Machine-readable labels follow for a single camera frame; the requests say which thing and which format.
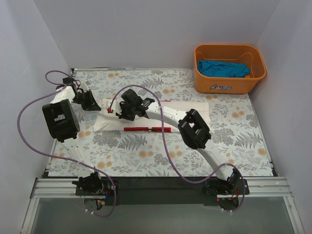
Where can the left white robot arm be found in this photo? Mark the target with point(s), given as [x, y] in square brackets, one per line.
[63, 125]

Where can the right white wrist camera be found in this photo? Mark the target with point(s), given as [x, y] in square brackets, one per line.
[114, 108]

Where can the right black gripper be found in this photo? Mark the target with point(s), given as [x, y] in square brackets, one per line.
[124, 110]

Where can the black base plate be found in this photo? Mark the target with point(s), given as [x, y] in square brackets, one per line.
[163, 191]

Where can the orange plastic basket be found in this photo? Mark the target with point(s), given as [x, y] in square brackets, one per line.
[238, 53]

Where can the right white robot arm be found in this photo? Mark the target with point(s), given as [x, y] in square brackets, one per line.
[195, 134]

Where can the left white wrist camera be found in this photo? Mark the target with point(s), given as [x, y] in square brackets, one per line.
[83, 87]

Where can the blue t shirt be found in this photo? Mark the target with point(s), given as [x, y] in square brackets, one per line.
[212, 68]

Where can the floral table mat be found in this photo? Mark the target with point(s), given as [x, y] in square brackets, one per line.
[234, 128]

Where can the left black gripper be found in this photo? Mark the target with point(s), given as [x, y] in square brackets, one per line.
[86, 100]

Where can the aluminium frame rail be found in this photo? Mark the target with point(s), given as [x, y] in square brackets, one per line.
[260, 186]

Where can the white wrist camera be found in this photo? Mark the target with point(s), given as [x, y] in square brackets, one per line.
[83, 87]
[114, 108]

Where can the white t shirt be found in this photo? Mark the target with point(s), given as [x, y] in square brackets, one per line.
[109, 121]

